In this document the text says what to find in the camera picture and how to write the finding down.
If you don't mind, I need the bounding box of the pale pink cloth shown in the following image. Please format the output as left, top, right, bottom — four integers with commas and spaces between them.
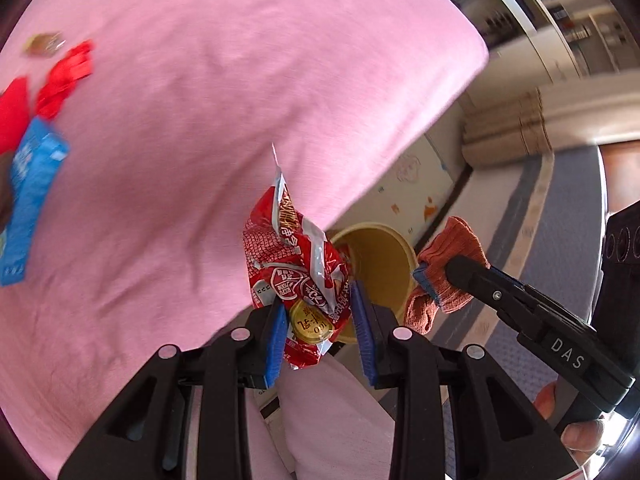
245, 355, 398, 480

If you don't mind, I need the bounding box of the brown wooden furniture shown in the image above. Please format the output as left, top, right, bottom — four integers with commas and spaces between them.
600, 141, 640, 211

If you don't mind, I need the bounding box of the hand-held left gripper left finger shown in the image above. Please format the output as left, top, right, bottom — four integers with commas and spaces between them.
57, 300, 291, 480

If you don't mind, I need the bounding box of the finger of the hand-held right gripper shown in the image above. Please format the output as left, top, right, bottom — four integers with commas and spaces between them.
412, 266, 443, 308
445, 255, 546, 343

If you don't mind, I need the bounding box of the small brown candy wrapper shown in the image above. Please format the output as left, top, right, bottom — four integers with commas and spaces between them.
22, 32, 66, 56

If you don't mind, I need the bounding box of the person's right hand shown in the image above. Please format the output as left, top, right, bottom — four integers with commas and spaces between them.
532, 382, 608, 456

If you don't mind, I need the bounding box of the blue snack packet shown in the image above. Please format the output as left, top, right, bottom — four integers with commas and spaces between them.
0, 116, 71, 287

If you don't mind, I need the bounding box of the rolled beige mat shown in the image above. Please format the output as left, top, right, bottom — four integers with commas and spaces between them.
462, 87, 556, 168

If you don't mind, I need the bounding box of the cream printed play mat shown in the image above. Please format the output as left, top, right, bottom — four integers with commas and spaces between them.
325, 100, 473, 251

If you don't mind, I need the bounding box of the yellow waste bin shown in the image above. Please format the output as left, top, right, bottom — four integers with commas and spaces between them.
327, 224, 418, 345

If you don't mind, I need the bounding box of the red snack wrapper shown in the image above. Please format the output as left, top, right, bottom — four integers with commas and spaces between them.
242, 144, 351, 371

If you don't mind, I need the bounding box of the pink bed blanket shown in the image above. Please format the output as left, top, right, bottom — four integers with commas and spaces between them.
0, 0, 491, 480

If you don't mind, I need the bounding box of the white cabinet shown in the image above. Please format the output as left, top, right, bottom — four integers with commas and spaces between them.
465, 0, 640, 83

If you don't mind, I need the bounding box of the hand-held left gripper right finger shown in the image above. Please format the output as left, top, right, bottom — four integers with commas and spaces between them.
350, 282, 573, 480

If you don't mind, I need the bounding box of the orange sock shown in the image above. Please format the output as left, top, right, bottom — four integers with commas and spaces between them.
404, 216, 492, 337

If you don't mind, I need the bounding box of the grey blue floor mat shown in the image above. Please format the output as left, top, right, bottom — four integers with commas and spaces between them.
425, 145, 608, 480

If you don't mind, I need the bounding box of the flat red packet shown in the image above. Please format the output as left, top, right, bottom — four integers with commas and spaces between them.
0, 76, 31, 156

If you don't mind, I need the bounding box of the crumpled red wrapper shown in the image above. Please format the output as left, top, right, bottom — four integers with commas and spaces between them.
36, 40, 96, 121

